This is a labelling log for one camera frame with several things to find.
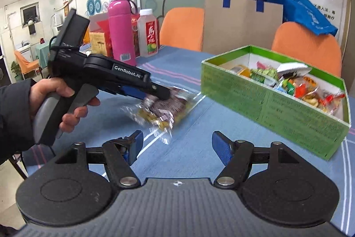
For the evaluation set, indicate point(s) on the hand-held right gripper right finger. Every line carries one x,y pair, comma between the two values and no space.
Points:
222,147

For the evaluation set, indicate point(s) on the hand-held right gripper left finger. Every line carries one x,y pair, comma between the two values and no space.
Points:
137,143

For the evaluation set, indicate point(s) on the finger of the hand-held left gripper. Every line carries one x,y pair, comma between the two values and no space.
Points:
158,92

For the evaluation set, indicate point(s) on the clear packet with brown label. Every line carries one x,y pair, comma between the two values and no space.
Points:
169,109

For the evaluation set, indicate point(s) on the green cardboard box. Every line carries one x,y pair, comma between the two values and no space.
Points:
277,112

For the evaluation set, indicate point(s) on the pile of assorted snack packets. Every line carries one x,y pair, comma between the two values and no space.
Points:
294,87

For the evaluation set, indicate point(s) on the person's left forearm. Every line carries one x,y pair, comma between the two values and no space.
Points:
15,117

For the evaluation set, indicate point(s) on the person's left hand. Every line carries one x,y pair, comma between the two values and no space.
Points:
47,85

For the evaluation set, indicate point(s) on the yellow cardboard box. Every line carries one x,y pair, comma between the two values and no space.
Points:
99,44

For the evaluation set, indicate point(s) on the blue striped tablecloth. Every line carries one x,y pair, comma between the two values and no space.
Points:
188,78

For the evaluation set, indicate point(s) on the table with green cloth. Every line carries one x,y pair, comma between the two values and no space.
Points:
43,53

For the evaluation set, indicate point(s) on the red cardboard box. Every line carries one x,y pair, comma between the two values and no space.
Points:
101,24

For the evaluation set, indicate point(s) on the pink thermos bottle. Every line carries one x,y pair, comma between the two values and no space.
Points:
122,31

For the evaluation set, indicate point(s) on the chair with orange cover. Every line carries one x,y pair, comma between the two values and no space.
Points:
25,62

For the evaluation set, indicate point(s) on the clear juice bottle red label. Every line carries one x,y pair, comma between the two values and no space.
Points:
148,34

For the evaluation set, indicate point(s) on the potted plant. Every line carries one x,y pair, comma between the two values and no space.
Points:
16,69

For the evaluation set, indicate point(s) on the blue plastic bag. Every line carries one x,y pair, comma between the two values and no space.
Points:
307,12

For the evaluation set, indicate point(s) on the blue wall plate decorations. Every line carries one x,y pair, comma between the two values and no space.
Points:
94,5

